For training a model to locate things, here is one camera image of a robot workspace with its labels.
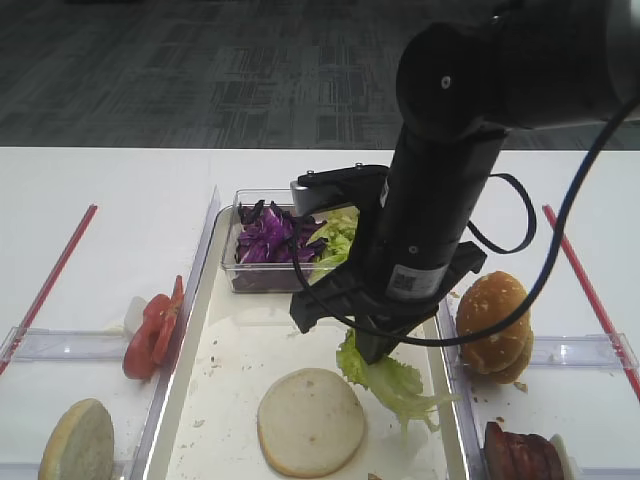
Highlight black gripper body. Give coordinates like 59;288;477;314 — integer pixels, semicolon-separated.
290;127;505;343

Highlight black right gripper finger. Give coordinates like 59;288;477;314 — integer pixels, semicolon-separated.
355;325;399;365

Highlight green lettuce leaf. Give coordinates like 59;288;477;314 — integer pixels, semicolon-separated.
335;329;461;444

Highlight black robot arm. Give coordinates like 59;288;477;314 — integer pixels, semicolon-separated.
290;1;639;363

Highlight green lettuce pile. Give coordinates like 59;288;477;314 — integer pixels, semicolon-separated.
307;207;359;284

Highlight brown meat patties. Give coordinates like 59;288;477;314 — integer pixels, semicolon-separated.
483;422;565;480

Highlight rear tomato slice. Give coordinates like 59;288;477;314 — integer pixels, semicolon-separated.
152;275;184;365

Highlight tomato slice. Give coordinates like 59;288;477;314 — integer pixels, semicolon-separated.
152;275;184;365
122;298;161;380

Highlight white slice beside meat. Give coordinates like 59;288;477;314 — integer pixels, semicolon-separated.
549;434;575;480

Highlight front tomato slice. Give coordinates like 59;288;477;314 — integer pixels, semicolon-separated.
122;298;161;380

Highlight right clear acrylic divider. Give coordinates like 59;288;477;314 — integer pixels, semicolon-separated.
434;299;489;480

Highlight clear acrylic divider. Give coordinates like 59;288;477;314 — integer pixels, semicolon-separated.
434;299;489;480
119;186;220;479

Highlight bottom bun slice on tray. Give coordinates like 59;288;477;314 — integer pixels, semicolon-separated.
256;368;367;478

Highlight sesame bun top front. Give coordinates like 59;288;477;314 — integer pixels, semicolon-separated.
455;271;533;375

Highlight sesame bun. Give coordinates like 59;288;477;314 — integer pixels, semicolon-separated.
455;271;533;375
488;329;534;384

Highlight purple cabbage leaves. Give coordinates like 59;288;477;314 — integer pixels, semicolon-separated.
232;200;328;293

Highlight white serving tray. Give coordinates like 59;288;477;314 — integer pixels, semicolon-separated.
145;209;466;479

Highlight clear plastic salad container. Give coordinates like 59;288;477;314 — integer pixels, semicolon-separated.
221;189;330;293

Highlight sesame bun behind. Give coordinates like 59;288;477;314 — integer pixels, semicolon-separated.
488;329;534;384

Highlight right red tape strip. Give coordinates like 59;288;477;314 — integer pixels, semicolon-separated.
561;236;639;398

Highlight red tape strip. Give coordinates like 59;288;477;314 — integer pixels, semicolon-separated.
0;204;98;374
561;236;639;398

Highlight right cross acrylic divider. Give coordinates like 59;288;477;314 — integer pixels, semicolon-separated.
529;334;639;371

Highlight cross acrylic divider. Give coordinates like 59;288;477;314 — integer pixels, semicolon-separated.
529;334;639;371
1;327;128;363

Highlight white onion piece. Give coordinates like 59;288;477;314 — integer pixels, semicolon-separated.
123;296;147;337

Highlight left clear acrylic divider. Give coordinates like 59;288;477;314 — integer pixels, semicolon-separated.
119;186;220;479

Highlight upright bun slice left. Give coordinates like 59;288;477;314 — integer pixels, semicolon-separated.
38;398;114;480

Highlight left red tape strip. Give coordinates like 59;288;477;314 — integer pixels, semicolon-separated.
0;204;98;374

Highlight left cross acrylic divider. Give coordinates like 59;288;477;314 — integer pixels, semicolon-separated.
1;327;128;363

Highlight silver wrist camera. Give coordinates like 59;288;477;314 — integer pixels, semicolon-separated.
290;164;389;215

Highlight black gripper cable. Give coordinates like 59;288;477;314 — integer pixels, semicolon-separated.
287;94;640;347

